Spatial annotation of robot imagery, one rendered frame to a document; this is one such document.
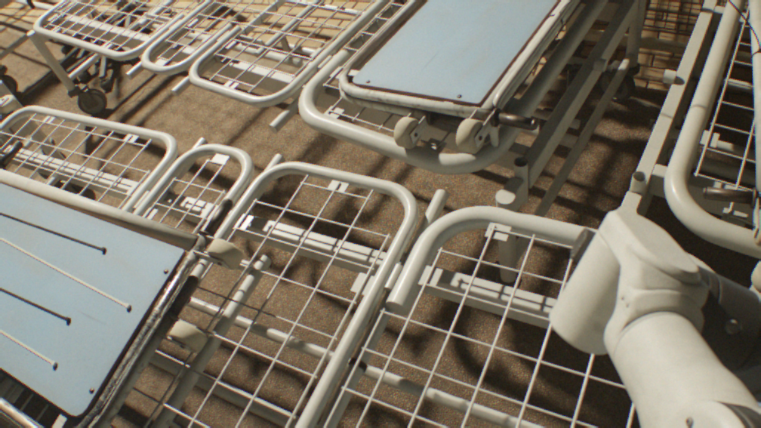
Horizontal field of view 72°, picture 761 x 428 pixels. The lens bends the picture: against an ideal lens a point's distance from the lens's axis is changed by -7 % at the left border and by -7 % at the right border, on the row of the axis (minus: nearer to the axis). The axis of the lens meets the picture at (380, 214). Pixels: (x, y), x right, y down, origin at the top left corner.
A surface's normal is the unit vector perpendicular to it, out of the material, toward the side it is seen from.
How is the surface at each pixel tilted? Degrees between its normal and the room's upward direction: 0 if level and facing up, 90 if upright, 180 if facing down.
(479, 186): 0
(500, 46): 8
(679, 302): 29
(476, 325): 0
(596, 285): 50
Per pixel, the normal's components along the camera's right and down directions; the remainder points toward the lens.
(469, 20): -0.30, -0.65
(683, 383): -0.51, -0.79
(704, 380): -0.21, -0.89
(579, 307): -0.77, 0.00
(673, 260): 0.33, -0.85
